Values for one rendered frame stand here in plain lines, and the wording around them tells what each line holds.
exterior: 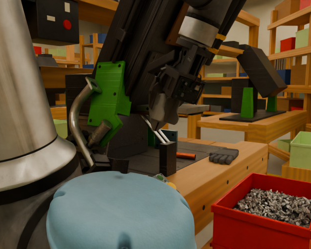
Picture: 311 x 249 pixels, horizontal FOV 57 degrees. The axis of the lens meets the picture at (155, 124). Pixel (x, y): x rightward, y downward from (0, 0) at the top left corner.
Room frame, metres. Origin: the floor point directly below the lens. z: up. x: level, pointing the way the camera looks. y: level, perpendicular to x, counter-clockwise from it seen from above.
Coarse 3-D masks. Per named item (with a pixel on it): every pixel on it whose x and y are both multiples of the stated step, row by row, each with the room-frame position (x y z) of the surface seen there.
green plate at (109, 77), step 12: (96, 72) 0.96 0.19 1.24; (108, 72) 0.92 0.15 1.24; (120, 72) 0.89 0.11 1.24; (108, 84) 0.91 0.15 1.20; (120, 84) 0.88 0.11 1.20; (96, 96) 0.93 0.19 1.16; (108, 96) 0.90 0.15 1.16; (120, 96) 0.90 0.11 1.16; (96, 108) 0.91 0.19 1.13; (108, 108) 0.88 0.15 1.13; (120, 108) 0.90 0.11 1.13; (96, 120) 0.90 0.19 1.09
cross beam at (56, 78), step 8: (40, 72) 1.18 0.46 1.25; (48, 72) 1.21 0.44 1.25; (56, 72) 1.24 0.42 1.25; (64, 72) 1.27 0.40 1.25; (72, 72) 1.31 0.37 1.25; (80, 72) 1.35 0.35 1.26; (88, 72) 1.39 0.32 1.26; (48, 80) 1.21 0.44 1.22; (56, 80) 1.24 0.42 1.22; (64, 80) 1.27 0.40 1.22
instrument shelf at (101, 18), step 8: (80, 0) 1.09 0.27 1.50; (88, 0) 1.12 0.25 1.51; (96, 0) 1.15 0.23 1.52; (104, 0) 1.19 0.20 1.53; (112, 0) 1.23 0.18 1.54; (80, 8) 1.20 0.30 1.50; (88, 8) 1.20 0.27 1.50; (96, 8) 1.20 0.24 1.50; (104, 8) 1.20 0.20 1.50; (112, 8) 1.22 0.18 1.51; (80, 16) 1.34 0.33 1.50; (88, 16) 1.34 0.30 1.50; (96, 16) 1.34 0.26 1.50; (104, 16) 1.34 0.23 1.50; (112, 16) 1.34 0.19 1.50; (104, 24) 1.51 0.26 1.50
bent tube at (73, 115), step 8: (88, 80) 0.91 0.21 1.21; (88, 88) 0.91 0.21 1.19; (96, 88) 0.91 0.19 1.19; (80, 96) 0.92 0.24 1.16; (88, 96) 0.92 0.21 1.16; (72, 104) 0.93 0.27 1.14; (80, 104) 0.93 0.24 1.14; (72, 112) 0.92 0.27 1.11; (72, 120) 0.92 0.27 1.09; (72, 128) 0.90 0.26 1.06; (80, 136) 0.88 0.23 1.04; (80, 144) 0.86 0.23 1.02; (88, 152) 0.84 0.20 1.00; (88, 160) 0.83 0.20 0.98
